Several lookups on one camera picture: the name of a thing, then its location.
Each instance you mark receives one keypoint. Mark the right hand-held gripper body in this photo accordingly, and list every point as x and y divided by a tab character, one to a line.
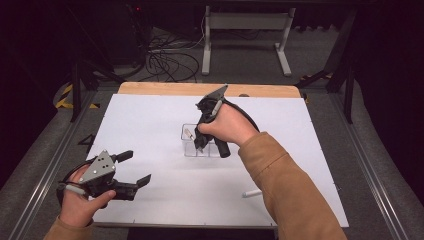
208	106

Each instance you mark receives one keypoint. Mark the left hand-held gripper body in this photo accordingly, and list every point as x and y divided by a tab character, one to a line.
98	173

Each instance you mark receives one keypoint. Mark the clear plastic organizer box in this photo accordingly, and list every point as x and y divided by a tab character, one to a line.
188	148

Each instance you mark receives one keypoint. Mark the thin white marker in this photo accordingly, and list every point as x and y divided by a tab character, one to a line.
251	193

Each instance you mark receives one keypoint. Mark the person's right hand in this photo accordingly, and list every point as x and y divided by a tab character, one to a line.
233	128

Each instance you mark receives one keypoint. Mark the person's left hand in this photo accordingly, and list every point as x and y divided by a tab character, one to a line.
76	210

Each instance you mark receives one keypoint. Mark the white board table cover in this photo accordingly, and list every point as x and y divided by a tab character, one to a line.
150	126

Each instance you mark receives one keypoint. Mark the black metal stand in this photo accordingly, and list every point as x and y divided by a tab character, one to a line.
349	100
76	96

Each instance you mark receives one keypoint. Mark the yellow black hazard tape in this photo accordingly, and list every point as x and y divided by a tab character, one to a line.
63	101

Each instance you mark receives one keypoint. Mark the dark equipment rack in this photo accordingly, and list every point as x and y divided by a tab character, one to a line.
130	33

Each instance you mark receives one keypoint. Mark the black triangular bracket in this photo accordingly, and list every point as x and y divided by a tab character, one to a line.
82	143

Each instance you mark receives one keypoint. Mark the aluminium floor rail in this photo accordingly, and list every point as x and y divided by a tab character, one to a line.
373	180
43	186

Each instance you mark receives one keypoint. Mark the white metal stand frame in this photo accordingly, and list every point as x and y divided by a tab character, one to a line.
246	21

